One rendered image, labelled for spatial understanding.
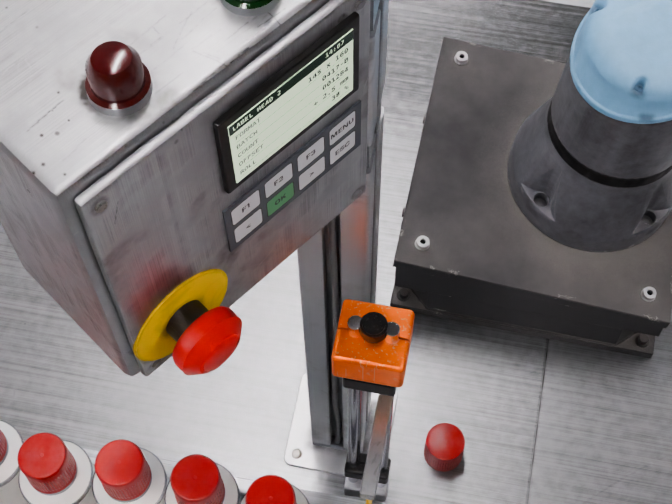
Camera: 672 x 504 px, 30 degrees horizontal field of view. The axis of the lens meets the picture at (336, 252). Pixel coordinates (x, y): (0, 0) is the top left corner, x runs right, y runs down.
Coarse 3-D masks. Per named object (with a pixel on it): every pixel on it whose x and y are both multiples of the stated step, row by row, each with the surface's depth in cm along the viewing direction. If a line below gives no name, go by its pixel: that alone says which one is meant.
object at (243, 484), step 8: (168, 464) 96; (168, 472) 96; (240, 480) 95; (248, 480) 95; (240, 488) 95; (240, 496) 96; (312, 496) 95; (320, 496) 95; (328, 496) 95; (336, 496) 95
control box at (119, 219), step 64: (0, 0) 52; (64, 0) 52; (128, 0) 52; (192, 0) 52; (320, 0) 52; (0, 64) 50; (64, 64) 50; (192, 64) 50; (256, 64) 51; (0, 128) 49; (64, 128) 49; (128, 128) 49; (192, 128) 50; (320, 128) 59; (0, 192) 56; (64, 192) 48; (128, 192) 50; (192, 192) 54; (320, 192) 64; (64, 256) 54; (128, 256) 54; (192, 256) 58; (256, 256) 64; (128, 320) 58
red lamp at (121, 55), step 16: (96, 48) 48; (112, 48) 48; (128, 48) 48; (96, 64) 48; (112, 64) 48; (128, 64) 48; (144, 64) 50; (96, 80) 48; (112, 80) 48; (128, 80) 48; (144, 80) 49; (96, 96) 49; (112, 96) 48; (128, 96) 49; (144, 96) 49; (112, 112) 49; (128, 112) 49
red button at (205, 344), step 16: (192, 304) 61; (176, 320) 61; (192, 320) 60; (208, 320) 60; (224, 320) 60; (240, 320) 61; (176, 336) 61; (192, 336) 59; (208, 336) 59; (224, 336) 60; (240, 336) 61; (176, 352) 60; (192, 352) 59; (208, 352) 60; (224, 352) 61; (192, 368) 60; (208, 368) 61
